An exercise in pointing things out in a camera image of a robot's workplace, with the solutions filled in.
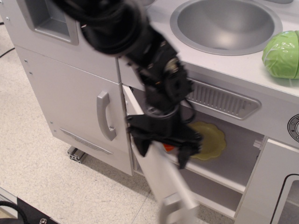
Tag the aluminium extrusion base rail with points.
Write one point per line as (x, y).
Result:
(76, 154)

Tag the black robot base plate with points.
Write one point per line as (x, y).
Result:
(25, 213)

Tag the yellow scalloped toy plate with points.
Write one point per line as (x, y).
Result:
(213, 142)

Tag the white cabinet door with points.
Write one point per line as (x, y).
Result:
(161, 174)

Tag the white toy kitchen cabinet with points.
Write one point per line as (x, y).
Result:
(255, 180)

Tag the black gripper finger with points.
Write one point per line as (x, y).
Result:
(185, 152)
(142, 141)

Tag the green toy cabbage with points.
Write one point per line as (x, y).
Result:
(281, 55)

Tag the orange salmon sushi toy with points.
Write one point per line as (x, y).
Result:
(168, 148)

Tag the silver round sink basin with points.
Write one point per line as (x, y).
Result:
(225, 27)

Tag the grey recessed dispenser panel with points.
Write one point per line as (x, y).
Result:
(44, 17)

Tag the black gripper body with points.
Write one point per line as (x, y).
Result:
(169, 129)

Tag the grey vent panel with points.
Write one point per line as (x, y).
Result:
(224, 101)

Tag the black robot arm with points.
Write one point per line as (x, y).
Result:
(121, 28)

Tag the black oven dial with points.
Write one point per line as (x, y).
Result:
(293, 127)

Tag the silver cabinet door handle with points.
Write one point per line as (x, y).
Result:
(177, 209)

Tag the silver fridge door handle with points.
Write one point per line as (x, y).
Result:
(102, 102)

